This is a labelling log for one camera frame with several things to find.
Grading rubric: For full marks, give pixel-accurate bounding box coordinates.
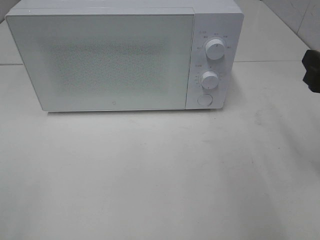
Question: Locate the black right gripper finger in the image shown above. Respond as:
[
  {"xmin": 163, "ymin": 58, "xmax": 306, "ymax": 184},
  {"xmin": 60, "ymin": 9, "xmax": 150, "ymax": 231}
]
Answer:
[{"xmin": 302, "ymin": 49, "xmax": 320, "ymax": 93}]

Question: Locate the round white door button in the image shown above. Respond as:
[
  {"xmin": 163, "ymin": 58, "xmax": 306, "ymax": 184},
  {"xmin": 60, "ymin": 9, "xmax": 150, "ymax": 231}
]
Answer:
[{"xmin": 197, "ymin": 94, "xmax": 213, "ymax": 108}]

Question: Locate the white microwave door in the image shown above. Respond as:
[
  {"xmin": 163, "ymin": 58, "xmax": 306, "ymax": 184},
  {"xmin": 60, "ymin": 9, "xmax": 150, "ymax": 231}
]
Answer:
[{"xmin": 7, "ymin": 15, "xmax": 194, "ymax": 112}]

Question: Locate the upper white round knob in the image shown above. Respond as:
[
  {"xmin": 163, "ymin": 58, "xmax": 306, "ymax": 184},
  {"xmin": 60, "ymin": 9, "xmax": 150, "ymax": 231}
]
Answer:
[{"xmin": 204, "ymin": 37, "xmax": 227, "ymax": 60}]

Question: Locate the white round knob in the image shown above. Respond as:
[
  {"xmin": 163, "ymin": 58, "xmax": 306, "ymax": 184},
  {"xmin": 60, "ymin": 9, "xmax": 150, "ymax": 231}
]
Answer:
[
  {"xmin": 204, "ymin": 37, "xmax": 227, "ymax": 60},
  {"xmin": 200, "ymin": 71, "xmax": 220, "ymax": 90}
]

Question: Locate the lower white round knob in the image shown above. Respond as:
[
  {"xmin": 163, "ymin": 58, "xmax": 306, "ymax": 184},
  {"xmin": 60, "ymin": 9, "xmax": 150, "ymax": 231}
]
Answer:
[{"xmin": 200, "ymin": 71, "xmax": 220, "ymax": 90}]

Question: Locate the white microwave oven body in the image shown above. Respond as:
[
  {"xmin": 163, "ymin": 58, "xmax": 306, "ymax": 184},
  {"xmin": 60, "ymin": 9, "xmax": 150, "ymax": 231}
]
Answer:
[{"xmin": 5, "ymin": 0, "xmax": 244, "ymax": 112}]

